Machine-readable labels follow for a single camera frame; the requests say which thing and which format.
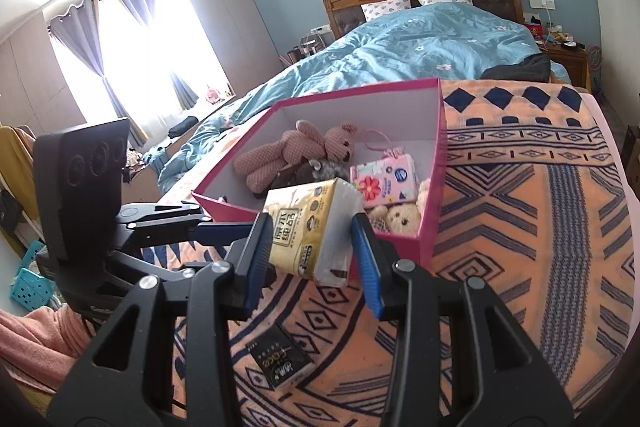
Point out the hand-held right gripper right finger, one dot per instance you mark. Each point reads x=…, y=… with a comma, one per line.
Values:
x=367, y=267

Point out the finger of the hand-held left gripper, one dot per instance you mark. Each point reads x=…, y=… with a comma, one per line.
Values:
x=220, y=233
x=170, y=212

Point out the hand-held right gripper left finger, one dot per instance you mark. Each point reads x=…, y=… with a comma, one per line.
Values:
x=260, y=252

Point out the yellow tissue pack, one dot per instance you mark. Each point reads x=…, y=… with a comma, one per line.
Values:
x=305, y=217

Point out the beige fluffy teddy bear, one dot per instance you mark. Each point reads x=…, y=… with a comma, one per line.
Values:
x=402, y=219

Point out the pink crocheted teddy bear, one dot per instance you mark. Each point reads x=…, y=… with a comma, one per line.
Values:
x=265, y=157

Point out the pink floral tissue pack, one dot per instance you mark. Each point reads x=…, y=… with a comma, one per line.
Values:
x=385, y=179

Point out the pink cardboard box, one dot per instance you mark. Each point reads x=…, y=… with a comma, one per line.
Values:
x=439, y=167

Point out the yellow garment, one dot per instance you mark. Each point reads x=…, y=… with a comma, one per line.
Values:
x=15, y=162

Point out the black cloth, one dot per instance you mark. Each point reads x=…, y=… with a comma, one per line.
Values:
x=182, y=127

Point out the brown and white plush toy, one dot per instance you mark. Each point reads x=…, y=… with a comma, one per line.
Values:
x=325, y=168

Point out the black packet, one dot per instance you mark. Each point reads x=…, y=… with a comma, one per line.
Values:
x=280, y=357

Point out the teal plastic basket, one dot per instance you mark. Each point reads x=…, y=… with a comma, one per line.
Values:
x=30, y=287

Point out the small pink toy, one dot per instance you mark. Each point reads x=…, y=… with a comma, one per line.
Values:
x=214, y=93

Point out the orange patterned blanket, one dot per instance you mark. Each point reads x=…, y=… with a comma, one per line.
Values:
x=500, y=232

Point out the blue grey curtain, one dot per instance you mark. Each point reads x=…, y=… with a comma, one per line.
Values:
x=145, y=2
x=85, y=42

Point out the cluttered nightstand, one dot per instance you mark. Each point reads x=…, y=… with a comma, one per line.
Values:
x=305, y=49

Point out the blue floral duvet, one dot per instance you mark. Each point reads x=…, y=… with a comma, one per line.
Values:
x=400, y=47

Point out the dark cloth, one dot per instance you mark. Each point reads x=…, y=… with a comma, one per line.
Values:
x=520, y=68

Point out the wooden nightstand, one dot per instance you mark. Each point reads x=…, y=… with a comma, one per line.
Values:
x=570, y=62

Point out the red box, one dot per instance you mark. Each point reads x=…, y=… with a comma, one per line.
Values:
x=533, y=29

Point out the pink racket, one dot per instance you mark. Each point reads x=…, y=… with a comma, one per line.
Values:
x=595, y=57

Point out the white wall socket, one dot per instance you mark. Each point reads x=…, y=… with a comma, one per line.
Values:
x=320, y=28
x=541, y=2

